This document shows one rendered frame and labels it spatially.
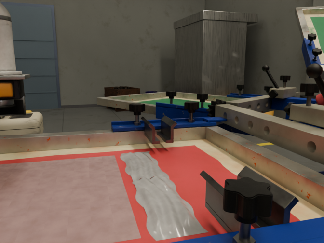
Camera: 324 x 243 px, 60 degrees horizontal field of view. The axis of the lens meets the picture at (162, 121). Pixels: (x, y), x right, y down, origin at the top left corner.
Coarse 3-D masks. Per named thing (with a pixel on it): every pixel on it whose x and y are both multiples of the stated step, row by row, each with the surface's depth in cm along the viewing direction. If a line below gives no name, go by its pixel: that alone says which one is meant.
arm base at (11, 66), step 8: (0, 24) 79; (8, 24) 82; (0, 32) 79; (8, 32) 81; (0, 40) 80; (8, 40) 82; (0, 48) 80; (8, 48) 82; (0, 56) 80; (8, 56) 82; (0, 64) 81; (8, 64) 82; (0, 72) 80; (8, 72) 81; (16, 72) 83
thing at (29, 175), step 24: (0, 168) 59; (24, 168) 59; (48, 168) 59; (72, 168) 59; (96, 168) 58; (120, 168) 59; (168, 168) 59; (192, 168) 59; (216, 168) 59; (0, 192) 47; (24, 192) 47
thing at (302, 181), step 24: (0, 144) 68; (24, 144) 69; (48, 144) 71; (72, 144) 72; (96, 144) 74; (120, 144) 76; (216, 144) 75; (240, 144) 63; (264, 168) 55; (288, 168) 48; (312, 192) 43
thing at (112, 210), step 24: (48, 192) 47; (72, 192) 47; (96, 192) 47; (120, 192) 47; (192, 192) 47; (0, 216) 40; (24, 216) 40; (48, 216) 40; (72, 216) 40; (96, 216) 40; (120, 216) 40; (144, 216) 40; (0, 240) 34; (24, 240) 34; (48, 240) 34; (72, 240) 34; (96, 240) 34; (120, 240) 34; (144, 240) 34; (168, 240) 34
